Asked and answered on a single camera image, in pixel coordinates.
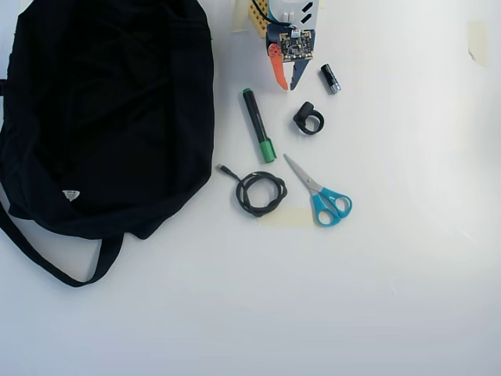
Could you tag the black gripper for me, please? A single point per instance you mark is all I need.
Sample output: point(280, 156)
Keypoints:
point(279, 74)

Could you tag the yellow and white robot arm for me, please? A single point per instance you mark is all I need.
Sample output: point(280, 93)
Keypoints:
point(285, 8)

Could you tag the black fabric bag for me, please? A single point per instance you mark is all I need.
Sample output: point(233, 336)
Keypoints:
point(98, 117)

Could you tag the black cylindrical battery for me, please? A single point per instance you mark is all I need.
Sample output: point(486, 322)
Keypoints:
point(330, 78)

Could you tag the black marker with green cap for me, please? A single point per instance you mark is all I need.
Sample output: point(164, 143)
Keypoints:
point(256, 121)

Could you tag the beige masking tape strip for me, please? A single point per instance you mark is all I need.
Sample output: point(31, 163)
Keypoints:
point(287, 218)
point(239, 15)
point(478, 43)

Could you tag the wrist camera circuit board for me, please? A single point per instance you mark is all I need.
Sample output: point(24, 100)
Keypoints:
point(296, 46)

